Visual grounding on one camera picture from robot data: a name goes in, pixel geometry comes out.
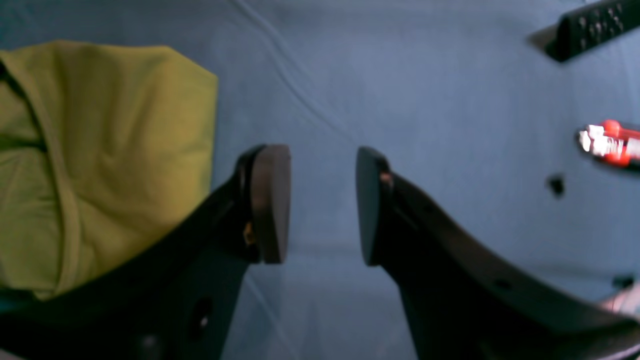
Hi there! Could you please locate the black remote control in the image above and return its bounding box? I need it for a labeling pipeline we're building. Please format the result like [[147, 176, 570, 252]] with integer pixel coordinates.
[[527, 0, 640, 63]]

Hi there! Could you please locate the small black screw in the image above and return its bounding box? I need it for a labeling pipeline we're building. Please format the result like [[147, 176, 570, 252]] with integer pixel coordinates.
[[545, 174, 565, 198]]

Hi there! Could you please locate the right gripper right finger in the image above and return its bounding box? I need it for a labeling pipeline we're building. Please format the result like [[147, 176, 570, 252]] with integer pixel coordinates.
[[356, 146, 639, 360]]

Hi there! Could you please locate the blue table cloth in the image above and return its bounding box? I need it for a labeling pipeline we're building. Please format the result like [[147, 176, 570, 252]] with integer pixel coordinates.
[[1, 0, 639, 360]]

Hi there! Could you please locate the olive green t-shirt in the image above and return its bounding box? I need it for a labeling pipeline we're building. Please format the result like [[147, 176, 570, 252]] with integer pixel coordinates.
[[0, 40, 218, 301]]

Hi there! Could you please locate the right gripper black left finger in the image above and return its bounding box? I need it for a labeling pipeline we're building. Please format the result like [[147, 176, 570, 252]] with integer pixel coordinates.
[[1, 145, 291, 360]]

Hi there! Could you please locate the orange white utility knife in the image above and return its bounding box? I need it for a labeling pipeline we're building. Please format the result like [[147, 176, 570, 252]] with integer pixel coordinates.
[[575, 119, 640, 169]]

